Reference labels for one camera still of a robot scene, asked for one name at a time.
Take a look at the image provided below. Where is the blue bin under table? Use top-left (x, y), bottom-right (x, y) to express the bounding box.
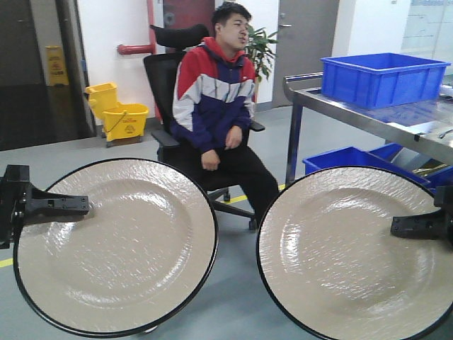
top-left (302, 143), bottom-right (452, 192)

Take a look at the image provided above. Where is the stainless steel table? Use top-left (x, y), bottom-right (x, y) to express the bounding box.
top-left (282, 72), bottom-right (452, 185)

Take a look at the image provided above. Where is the yellow mop bucket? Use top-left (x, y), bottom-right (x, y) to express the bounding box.
top-left (84, 82), bottom-right (149, 147)

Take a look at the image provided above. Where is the black office chair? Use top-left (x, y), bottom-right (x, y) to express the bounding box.
top-left (143, 24), bottom-right (258, 231)

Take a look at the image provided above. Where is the green potted plant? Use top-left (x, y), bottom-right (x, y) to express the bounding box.
top-left (245, 25), bottom-right (277, 83)

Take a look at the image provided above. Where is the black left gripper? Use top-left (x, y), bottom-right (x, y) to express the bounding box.
top-left (1, 164), bottom-right (90, 249)

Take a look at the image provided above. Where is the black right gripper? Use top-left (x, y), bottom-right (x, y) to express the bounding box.
top-left (390, 186), bottom-right (452, 244)

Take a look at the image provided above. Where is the beige plate black rim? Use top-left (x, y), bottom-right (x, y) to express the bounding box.
top-left (256, 166), bottom-right (452, 339)
top-left (13, 158), bottom-right (218, 338)

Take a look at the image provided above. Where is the blue bin on table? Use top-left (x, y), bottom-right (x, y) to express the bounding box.
top-left (321, 52), bottom-right (451, 109)

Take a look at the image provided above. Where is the yellow wet floor sign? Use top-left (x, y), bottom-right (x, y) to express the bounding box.
top-left (45, 45), bottom-right (69, 86)

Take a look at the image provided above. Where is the seated man in jacket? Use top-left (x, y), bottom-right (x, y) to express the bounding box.
top-left (167, 1), bottom-right (279, 221)

